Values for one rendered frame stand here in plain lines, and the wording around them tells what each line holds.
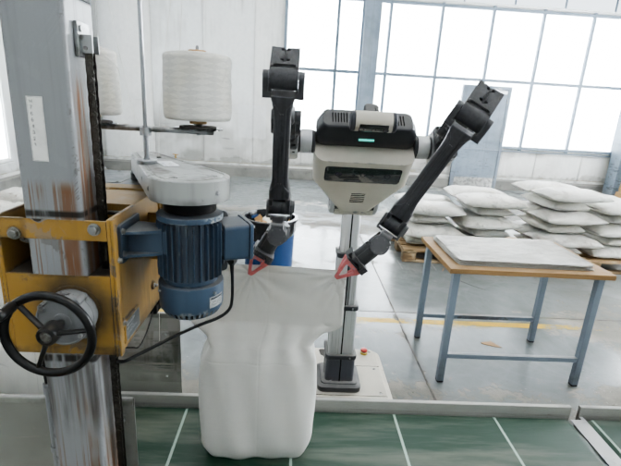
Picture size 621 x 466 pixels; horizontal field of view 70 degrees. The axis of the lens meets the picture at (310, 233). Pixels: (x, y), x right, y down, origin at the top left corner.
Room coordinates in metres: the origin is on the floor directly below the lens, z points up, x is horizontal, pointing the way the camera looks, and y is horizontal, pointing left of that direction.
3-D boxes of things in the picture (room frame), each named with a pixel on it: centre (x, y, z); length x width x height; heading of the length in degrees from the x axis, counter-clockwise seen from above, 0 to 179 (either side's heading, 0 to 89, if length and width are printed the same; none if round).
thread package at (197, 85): (1.13, 0.30, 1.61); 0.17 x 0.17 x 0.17
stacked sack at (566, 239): (4.59, -2.71, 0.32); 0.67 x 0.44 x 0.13; 93
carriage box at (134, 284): (1.00, 0.52, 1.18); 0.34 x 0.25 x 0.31; 3
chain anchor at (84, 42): (0.91, 0.45, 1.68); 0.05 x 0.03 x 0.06; 3
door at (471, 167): (9.43, -3.39, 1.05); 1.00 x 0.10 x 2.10; 93
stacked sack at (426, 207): (4.69, -1.29, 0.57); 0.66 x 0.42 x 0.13; 85
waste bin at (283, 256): (3.61, 0.35, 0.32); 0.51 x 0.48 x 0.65; 3
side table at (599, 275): (2.63, -1.25, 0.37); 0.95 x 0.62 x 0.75; 93
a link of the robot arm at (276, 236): (1.28, 0.10, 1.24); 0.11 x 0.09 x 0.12; 2
